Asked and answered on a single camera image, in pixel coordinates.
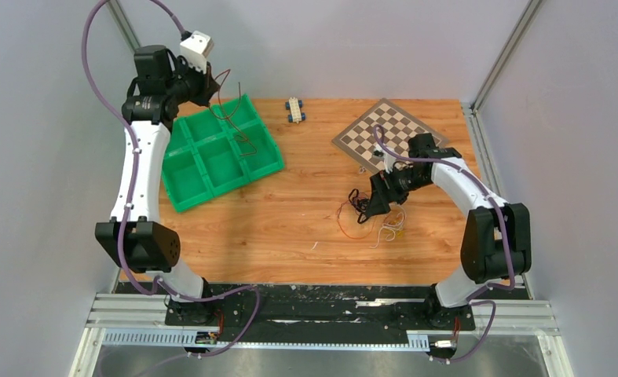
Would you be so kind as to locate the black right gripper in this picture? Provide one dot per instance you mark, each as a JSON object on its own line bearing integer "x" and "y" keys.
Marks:
{"x": 382, "y": 185}

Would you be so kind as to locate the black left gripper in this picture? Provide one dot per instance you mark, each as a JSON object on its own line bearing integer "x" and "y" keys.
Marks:
{"x": 209, "y": 86}

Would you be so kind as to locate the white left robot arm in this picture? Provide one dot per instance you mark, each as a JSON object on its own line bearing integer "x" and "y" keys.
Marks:
{"x": 133, "y": 236}

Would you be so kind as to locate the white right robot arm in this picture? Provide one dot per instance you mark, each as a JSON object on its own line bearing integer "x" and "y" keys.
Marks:
{"x": 496, "y": 244}

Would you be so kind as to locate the green compartment tray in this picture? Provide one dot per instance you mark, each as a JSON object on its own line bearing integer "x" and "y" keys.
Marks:
{"x": 216, "y": 151}

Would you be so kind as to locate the brown white chessboard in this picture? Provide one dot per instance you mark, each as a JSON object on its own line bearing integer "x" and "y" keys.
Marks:
{"x": 358, "y": 142}

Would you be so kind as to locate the white blue toy brick car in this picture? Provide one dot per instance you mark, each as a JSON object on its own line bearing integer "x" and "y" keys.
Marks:
{"x": 295, "y": 105}

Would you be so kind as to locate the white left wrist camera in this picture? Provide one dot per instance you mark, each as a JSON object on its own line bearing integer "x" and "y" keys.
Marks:
{"x": 195, "y": 47}

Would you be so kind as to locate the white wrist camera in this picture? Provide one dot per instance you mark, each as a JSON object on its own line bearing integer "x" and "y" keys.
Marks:
{"x": 387, "y": 160}
{"x": 195, "y": 47}

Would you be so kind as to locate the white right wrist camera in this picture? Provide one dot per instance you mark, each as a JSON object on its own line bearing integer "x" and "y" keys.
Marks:
{"x": 387, "y": 160}

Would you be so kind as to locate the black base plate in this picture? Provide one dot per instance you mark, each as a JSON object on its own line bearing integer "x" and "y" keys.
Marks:
{"x": 319, "y": 314}

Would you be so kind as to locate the aluminium frame rail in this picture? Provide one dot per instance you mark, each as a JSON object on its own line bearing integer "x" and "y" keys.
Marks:
{"x": 126, "y": 334}

